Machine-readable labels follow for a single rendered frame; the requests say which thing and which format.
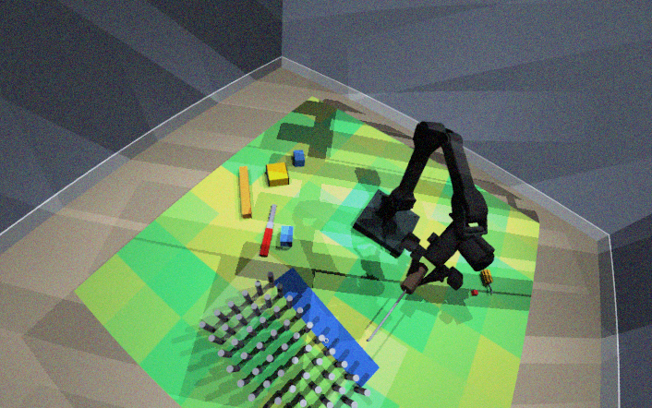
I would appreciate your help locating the blue flat strip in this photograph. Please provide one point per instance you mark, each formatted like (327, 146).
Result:
(325, 323)

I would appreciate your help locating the small blue block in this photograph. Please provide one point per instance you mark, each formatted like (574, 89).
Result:
(286, 237)
(299, 159)

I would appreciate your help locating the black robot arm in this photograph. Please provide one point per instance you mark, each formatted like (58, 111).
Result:
(468, 205)

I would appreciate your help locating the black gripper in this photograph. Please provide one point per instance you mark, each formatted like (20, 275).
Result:
(437, 254)

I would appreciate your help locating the orange long bar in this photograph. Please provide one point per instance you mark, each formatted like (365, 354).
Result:
(246, 206)

